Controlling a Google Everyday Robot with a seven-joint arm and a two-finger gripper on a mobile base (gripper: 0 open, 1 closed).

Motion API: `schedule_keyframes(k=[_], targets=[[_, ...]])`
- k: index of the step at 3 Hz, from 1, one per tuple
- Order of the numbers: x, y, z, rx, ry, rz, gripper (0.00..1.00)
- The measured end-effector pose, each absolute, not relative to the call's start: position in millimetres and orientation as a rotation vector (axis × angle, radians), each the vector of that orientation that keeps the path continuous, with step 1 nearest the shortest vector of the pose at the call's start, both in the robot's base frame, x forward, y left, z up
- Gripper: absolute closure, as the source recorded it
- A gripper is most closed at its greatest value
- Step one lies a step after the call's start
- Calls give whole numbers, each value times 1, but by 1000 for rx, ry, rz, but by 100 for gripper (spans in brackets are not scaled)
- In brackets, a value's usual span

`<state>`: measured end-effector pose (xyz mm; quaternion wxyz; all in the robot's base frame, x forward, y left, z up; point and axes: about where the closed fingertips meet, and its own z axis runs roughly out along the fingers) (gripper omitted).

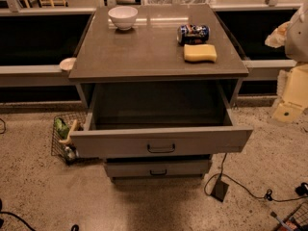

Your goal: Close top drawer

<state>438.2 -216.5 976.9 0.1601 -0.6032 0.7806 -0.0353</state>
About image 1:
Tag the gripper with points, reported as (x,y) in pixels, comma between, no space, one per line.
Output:
(298,38)

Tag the grey top drawer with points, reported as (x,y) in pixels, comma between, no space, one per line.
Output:
(159,119)

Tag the grey drawer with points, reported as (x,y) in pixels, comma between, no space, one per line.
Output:
(159,119)
(197,167)

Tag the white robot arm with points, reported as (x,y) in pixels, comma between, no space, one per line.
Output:
(293,36)

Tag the grey drawer cabinet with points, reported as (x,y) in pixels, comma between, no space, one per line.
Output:
(149,52)

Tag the grey lower drawer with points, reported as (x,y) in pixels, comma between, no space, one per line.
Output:
(197,167)

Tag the black floor box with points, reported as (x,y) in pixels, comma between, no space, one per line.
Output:
(219,190)

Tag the yellow sponge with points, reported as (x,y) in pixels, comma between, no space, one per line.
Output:
(200,53)

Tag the blue soda can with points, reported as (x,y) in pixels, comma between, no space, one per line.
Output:
(192,34)

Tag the white ceramic bowl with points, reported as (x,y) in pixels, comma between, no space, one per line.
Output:
(123,17)

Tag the small white dish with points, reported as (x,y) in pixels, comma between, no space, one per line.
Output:
(67,64)

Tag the green bag in basket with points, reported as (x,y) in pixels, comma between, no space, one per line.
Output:
(61,128)

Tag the wire crate at right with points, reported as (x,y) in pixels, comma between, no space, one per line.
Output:
(297,220)

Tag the black wire basket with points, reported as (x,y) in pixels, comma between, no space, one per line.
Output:
(61,145)

